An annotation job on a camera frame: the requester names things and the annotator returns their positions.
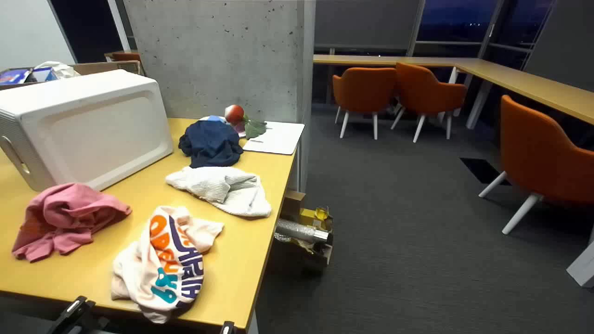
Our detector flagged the white towel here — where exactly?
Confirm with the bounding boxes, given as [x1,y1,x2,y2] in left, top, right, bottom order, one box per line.
[165,168,270,220]

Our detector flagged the cream printed shirt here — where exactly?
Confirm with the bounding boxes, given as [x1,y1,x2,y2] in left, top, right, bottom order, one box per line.
[109,207,224,325]

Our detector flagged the pink clothing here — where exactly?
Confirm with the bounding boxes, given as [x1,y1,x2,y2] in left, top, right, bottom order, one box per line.
[11,183,131,264]

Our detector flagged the red radish toy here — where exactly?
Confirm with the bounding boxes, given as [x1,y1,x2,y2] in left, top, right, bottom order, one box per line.
[224,105,265,140]

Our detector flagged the navy blue clothing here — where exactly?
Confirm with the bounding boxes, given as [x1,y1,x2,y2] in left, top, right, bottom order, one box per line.
[178,121,243,170]

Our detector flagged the white paper sheet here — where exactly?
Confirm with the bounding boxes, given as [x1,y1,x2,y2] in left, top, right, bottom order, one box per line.
[243,121,304,157]

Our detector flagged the metal cylinder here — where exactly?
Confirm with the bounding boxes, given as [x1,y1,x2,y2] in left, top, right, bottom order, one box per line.
[276,220,330,244]

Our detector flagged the left orange chair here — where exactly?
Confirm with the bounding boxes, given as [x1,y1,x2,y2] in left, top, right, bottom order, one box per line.
[332,68,395,138]

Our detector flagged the orange chair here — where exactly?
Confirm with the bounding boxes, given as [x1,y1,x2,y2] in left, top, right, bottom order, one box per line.
[478,95,594,235]
[332,68,395,138]
[393,64,465,142]

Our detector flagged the middle orange chair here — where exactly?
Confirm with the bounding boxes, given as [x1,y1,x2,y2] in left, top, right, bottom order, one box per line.
[393,64,465,142]

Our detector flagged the white plastic bin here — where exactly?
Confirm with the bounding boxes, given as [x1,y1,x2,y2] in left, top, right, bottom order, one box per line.
[0,71,172,192]

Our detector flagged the right orange chair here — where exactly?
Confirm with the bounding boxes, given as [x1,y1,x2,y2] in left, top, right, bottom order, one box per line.
[478,95,594,235]

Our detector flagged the items on back table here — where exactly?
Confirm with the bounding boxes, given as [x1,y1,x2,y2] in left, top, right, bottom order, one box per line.
[0,62,77,90]

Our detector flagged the black clamp at table edge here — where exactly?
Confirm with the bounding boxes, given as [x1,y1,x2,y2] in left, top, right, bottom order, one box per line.
[46,296,94,334]

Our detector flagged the long wooden desk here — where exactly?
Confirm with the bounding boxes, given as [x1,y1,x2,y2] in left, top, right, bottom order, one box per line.
[313,55,594,131]

